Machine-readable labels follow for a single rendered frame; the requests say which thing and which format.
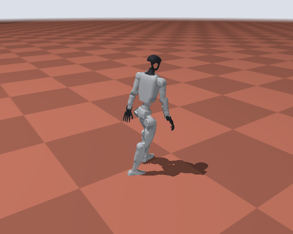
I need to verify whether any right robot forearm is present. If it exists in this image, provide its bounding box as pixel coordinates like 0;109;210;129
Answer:
161;98;170;119

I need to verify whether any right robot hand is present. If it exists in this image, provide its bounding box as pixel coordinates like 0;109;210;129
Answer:
166;116;174;131

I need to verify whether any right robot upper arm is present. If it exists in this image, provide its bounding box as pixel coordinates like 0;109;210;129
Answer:
156;77;167;103

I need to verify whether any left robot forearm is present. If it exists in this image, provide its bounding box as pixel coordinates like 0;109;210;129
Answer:
127;93;136;110

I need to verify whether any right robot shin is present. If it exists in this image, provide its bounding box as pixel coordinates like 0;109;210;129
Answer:
132;145;147;172

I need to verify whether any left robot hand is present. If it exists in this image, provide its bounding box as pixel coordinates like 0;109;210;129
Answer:
123;105;133;122

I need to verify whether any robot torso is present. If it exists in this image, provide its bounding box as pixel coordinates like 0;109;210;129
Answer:
137;70;160;120

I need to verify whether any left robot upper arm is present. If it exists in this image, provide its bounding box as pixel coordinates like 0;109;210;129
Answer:
131;72;142;95

